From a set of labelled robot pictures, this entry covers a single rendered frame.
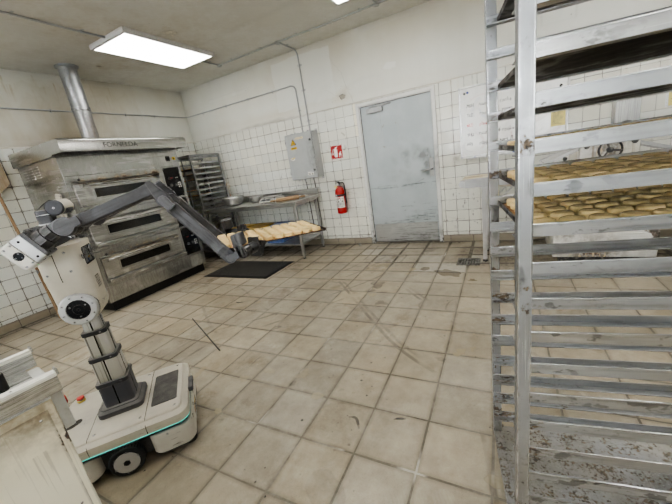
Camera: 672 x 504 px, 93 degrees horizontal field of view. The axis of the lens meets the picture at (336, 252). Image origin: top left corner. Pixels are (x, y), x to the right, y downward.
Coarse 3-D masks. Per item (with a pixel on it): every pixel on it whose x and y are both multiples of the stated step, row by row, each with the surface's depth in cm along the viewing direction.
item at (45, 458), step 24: (0, 384) 96; (48, 408) 90; (0, 432) 83; (24, 432) 86; (48, 432) 90; (0, 456) 83; (24, 456) 86; (48, 456) 90; (72, 456) 95; (0, 480) 83; (24, 480) 87; (48, 480) 91; (72, 480) 95
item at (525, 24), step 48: (528, 0) 57; (528, 48) 59; (528, 96) 61; (528, 144) 64; (528, 192) 66; (528, 240) 69; (528, 288) 72; (528, 336) 75; (528, 384) 79; (528, 432) 83; (528, 480) 88
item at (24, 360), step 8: (24, 352) 108; (0, 360) 105; (8, 360) 105; (16, 360) 106; (24, 360) 108; (32, 360) 109; (0, 368) 103; (8, 368) 105; (16, 368) 106; (24, 368) 108; (8, 376) 105
